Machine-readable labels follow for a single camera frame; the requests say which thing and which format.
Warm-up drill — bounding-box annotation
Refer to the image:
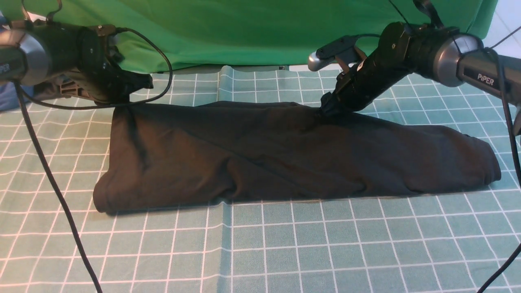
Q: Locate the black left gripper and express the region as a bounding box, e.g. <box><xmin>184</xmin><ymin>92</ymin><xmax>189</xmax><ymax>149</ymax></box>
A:
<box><xmin>34</xmin><ymin>22</ymin><xmax>154</xmax><ymax>104</ymax></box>

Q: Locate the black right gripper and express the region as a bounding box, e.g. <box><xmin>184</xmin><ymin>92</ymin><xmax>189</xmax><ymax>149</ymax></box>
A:
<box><xmin>317</xmin><ymin>22</ymin><xmax>422</xmax><ymax>119</ymax></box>

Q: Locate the dark gray long-sleeve top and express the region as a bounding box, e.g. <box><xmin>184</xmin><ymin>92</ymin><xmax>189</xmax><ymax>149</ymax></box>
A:
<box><xmin>93</xmin><ymin>101</ymin><xmax>502</xmax><ymax>213</ymax></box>

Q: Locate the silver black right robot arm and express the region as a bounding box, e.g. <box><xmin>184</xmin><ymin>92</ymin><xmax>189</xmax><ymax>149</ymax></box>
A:
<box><xmin>308</xmin><ymin>22</ymin><xmax>520</xmax><ymax>117</ymax></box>

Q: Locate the green backdrop cloth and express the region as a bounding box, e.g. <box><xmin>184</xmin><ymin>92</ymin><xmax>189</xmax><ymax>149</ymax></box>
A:
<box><xmin>0</xmin><ymin>0</ymin><xmax>499</xmax><ymax>74</ymax></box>

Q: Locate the blue garment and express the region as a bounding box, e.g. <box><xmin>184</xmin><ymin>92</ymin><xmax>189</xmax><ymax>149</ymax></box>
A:
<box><xmin>0</xmin><ymin>82</ymin><xmax>20</xmax><ymax>112</ymax></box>

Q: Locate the green checkered tablecloth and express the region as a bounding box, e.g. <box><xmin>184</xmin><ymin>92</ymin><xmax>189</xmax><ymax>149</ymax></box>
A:
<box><xmin>0</xmin><ymin>66</ymin><xmax>520</xmax><ymax>293</ymax></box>

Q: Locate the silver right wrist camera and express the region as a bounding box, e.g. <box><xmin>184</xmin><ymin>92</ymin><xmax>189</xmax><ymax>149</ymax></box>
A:
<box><xmin>307</xmin><ymin>35</ymin><xmax>367</xmax><ymax>72</ymax></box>

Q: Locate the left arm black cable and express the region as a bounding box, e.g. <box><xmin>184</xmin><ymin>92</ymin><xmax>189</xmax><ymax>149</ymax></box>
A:
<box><xmin>12</xmin><ymin>0</ymin><xmax>173</xmax><ymax>293</ymax></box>

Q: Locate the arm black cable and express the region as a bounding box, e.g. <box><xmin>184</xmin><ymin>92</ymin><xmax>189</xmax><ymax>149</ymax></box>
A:
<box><xmin>387</xmin><ymin>0</ymin><xmax>521</xmax><ymax>293</ymax></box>
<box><xmin>12</xmin><ymin>0</ymin><xmax>173</xmax><ymax>293</ymax></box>

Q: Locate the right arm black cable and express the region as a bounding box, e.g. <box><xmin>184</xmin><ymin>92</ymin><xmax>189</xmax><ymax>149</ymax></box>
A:
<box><xmin>387</xmin><ymin>0</ymin><xmax>521</xmax><ymax>293</ymax></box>

